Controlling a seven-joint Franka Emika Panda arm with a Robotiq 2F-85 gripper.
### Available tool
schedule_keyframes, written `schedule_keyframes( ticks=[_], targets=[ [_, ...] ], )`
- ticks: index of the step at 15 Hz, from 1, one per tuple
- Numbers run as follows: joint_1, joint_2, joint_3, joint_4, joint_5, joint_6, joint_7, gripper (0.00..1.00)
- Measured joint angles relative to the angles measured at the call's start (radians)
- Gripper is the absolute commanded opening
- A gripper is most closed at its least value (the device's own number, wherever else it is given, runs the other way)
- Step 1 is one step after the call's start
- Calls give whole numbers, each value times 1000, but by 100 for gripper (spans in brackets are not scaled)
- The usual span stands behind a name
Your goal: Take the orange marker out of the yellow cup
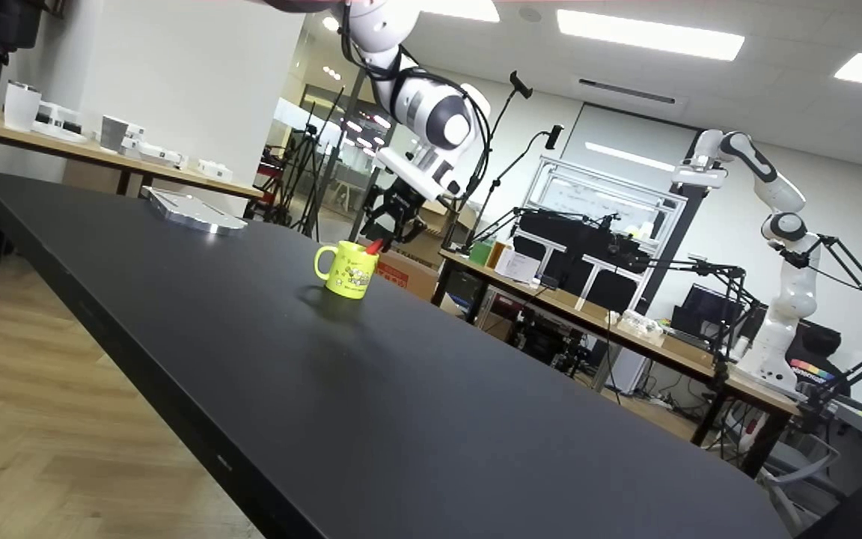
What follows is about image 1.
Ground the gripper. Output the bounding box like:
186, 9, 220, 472
359, 177, 429, 249

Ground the yellow cup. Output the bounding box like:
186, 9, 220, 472
314, 240, 380, 300

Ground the cardboard box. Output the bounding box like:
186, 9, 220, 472
375, 249, 441, 304

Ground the group of black tripods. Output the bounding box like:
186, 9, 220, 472
257, 88, 349, 234

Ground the black microphone stand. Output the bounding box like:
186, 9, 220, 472
442, 70, 565, 252

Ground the silver metal plate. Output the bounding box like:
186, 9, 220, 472
141, 186, 248, 236

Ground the row of white devices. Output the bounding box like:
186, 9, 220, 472
33, 102, 234, 183

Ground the long wooden table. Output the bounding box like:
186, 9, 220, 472
431, 249, 803, 480

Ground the black monitor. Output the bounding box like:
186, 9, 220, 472
670, 283, 740, 339

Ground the white tumbler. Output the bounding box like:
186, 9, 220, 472
3, 81, 43, 133

